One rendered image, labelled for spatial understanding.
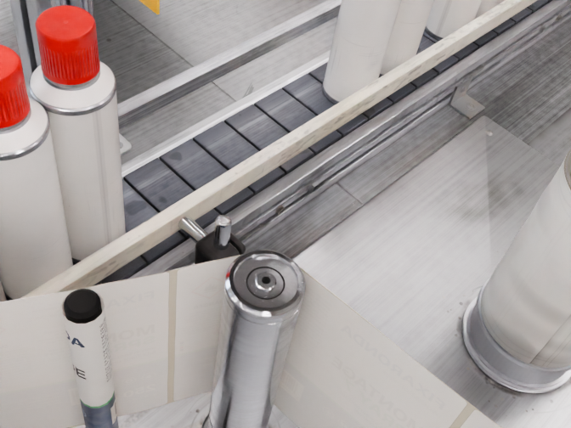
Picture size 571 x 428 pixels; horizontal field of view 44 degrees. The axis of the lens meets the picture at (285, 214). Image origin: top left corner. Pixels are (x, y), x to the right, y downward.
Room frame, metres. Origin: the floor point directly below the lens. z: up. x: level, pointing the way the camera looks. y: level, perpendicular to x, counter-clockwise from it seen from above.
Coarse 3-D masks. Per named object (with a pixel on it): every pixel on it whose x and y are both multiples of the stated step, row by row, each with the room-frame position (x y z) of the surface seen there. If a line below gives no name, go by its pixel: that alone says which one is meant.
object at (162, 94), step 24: (336, 0) 0.59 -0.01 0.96; (288, 24) 0.54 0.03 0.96; (312, 24) 0.55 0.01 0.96; (240, 48) 0.49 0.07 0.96; (264, 48) 0.50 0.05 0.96; (192, 72) 0.45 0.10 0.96; (216, 72) 0.46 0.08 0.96; (144, 96) 0.41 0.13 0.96; (168, 96) 0.42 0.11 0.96; (120, 120) 0.38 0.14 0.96
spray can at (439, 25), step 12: (444, 0) 0.68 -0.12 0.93; (456, 0) 0.68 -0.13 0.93; (468, 0) 0.68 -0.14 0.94; (480, 0) 0.69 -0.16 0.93; (432, 12) 0.69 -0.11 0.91; (444, 12) 0.68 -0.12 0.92; (456, 12) 0.68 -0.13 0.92; (468, 12) 0.68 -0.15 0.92; (432, 24) 0.68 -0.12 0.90; (444, 24) 0.68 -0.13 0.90; (456, 24) 0.68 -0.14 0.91; (432, 36) 0.68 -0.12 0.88; (444, 36) 0.68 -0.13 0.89
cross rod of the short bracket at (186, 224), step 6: (186, 216) 0.34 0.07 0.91; (180, 222) 0.33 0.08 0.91; (186, 222) 0.33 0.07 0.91; (192, 222) 0.33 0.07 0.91; (180, 228) 0.33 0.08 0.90; (186, 228) 0.33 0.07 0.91; (192, 228) 0.33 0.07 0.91; (198, 228) 0.33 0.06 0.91; (192, 234) 0.33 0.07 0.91; (198, 234) 0.32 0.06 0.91; (204, 234) 0.33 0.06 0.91
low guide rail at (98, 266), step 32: (512, 0) 0.73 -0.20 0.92; (480, 32) 0.67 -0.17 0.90; (416, 64) 0.58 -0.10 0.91; (352, 96) 0.51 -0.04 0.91; (384, 96) 0.54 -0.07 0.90; (320, 128) 0.47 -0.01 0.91; (256, 160) 0.41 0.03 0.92; (224, 192) 0.37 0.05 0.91; (160, 224) 0.32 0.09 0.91; (96, 256) 0.28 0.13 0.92; (128, 256) 0.30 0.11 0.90; (64, 288) 0.25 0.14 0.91
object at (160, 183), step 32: (544, 0) 0.81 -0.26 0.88; (448, 64) 0.64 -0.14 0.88; (288, 96) 0.54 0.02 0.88; (320, 96) 0.55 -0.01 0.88; (224, 128) 0.47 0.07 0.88; (256, 128) 0.48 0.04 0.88; (288, 128) 0.49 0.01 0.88; (352, 128) 0.51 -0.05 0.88; (160, 160) 0.42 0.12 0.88; (192, 160) 0.43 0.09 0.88; (224, 160) 0.43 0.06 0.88; (288, 160) 0.45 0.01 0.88; (128, 192) 0.38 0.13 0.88; (160, 192) 0.38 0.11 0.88; (192, 192) 0.39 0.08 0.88; (256, 192) 0.41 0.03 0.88; (128, 224) 0.34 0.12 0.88; (160, 256) 0.33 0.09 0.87
